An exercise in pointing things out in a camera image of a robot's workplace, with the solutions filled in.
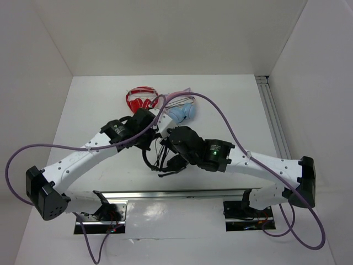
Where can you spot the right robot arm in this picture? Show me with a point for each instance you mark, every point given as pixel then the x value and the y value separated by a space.
pixel 293 181

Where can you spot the red headphones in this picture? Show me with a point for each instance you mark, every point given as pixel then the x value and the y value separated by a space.
pixel 142 97

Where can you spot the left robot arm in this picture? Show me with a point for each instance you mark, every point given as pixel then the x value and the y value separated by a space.
pixel 48 188

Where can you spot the aluminium rail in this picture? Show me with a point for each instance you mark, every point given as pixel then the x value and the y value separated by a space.
pixel 226 194
pixel 272 116

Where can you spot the aluminium rail at right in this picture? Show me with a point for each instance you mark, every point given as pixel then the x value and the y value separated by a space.
pixel 272 116

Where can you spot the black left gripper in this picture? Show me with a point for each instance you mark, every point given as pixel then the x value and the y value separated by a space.
pixel 146 144

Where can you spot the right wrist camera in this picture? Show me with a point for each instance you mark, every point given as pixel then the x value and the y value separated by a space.
pixel 163 124

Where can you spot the black headset with microphone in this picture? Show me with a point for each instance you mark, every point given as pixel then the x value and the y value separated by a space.
pixel 168 161

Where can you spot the aluminium rail at front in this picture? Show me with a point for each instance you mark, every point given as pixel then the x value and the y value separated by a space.
pixel 226 194

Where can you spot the pink and blue cat headphones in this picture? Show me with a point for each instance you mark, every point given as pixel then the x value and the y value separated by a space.
pixel 181 108

